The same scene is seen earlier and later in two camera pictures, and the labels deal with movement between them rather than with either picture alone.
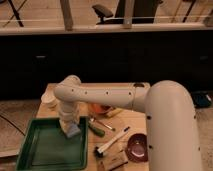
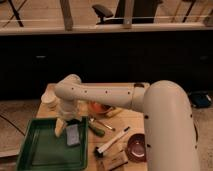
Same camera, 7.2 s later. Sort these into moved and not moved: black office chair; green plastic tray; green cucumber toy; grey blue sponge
Moved: grey blue sponge
Not moved: green cucumber toy; black office chair; green plastic tray
